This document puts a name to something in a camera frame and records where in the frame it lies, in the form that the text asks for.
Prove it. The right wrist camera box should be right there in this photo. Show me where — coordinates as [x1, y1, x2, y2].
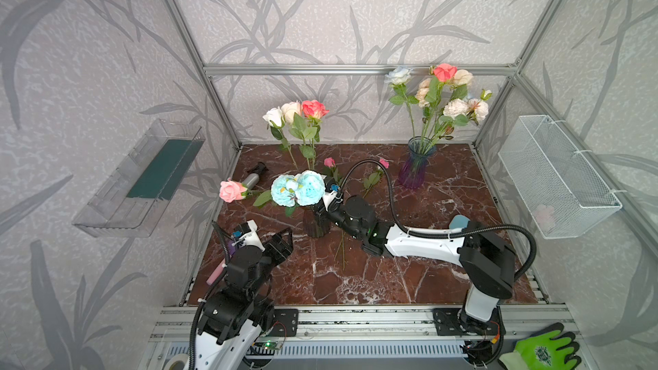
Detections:
[321, 190, 338, 212]

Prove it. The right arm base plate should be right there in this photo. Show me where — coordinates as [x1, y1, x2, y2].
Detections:
[432, 306, 505, 337]

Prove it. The dark red glass vase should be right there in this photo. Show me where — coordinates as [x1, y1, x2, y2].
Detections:
[303, 207, 332, 238]

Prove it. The white wire mesh basket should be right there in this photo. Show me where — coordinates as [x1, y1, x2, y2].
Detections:
[499, 115, 623, 240]

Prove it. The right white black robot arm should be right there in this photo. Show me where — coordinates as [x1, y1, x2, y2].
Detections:
[312, 192, 527, 334]

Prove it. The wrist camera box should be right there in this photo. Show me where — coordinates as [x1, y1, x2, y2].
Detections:
[231, 219, 265, 254]
[321, 190, 338, 212]

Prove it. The pink object in basket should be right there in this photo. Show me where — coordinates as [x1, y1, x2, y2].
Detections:
[533, 205, 556, 231]

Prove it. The white rose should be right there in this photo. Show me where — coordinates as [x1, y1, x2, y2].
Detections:
[262, 107, 297, 168]

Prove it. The small pink bud stem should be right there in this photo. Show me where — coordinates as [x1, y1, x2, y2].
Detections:
[323, 158, 342, 183]

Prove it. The pink rose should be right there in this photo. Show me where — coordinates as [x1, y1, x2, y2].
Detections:
[219, 180, 272, 207]

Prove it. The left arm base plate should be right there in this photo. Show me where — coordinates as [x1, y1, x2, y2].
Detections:
[265, 308, 300, 338]

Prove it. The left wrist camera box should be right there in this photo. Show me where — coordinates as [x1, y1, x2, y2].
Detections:
[231, 219, 265, 254]

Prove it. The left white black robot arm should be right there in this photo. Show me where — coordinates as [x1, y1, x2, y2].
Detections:
[188, 224, 294, 369]

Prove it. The aluminium front rail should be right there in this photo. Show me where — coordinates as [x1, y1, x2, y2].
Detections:
[148, 304, 579, 343]

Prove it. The pale blue rose stem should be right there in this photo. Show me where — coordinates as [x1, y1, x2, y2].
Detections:
[385, 66, 418, 137]

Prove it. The cream pink rose stem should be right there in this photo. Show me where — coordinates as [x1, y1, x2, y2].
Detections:
[447, 70, 474, 101]

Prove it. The peach rose stem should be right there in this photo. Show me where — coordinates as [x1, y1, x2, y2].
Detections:
[416, 78, 435, 137]

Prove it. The purple pink handled tool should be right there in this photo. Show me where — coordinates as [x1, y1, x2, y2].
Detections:
[207, 243, 236, 285]

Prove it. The white tape roll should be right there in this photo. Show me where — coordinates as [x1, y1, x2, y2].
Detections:
[163, 354, 190, 370]

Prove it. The green black work glove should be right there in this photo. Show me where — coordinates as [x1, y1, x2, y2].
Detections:
[498, 323, 582, 370]

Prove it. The purple blue glass vase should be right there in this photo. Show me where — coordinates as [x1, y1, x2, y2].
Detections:
[398, 136, 436, 190]

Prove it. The clear plastic wall tray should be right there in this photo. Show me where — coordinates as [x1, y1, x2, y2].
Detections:
[72, 119, 206, 238]

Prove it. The green circuit board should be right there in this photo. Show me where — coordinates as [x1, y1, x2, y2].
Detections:
[248, 339, 285, 356]

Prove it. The silver spray bottle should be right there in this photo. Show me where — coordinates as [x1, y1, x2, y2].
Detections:
[242, 162, 267, 190]

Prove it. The white pink peony stem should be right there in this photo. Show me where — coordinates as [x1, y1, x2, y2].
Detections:
[431, 89, 493, 144]

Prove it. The light blue hydrangea stem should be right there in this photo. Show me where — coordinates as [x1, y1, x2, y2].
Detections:
[270, 171, 326, 216]

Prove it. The right black corrugated cable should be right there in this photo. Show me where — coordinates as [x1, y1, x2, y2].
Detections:
[336, 158, 538, 284]

